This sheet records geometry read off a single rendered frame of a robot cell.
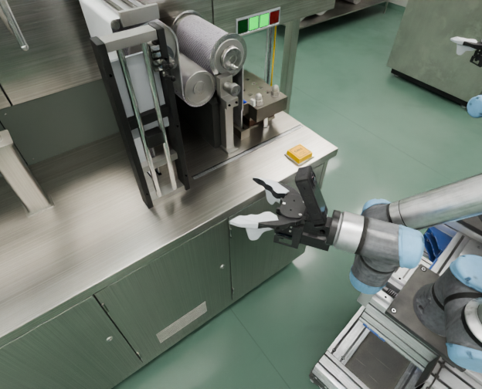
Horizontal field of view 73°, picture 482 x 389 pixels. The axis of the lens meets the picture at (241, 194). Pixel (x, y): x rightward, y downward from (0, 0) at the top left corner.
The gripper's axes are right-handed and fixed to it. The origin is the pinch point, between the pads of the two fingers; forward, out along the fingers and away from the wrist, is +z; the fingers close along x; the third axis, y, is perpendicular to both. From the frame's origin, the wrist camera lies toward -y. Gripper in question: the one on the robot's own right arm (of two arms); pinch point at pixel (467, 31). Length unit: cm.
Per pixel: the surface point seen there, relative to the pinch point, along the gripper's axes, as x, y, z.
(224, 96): -98, -4, 1
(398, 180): 26, 128, 32
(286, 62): -41, 36, 78
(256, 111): -86, 10, 6
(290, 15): -49, 0, 55
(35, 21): -146, -33, 23
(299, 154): -76, 21, -13
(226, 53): -94, -17, 3
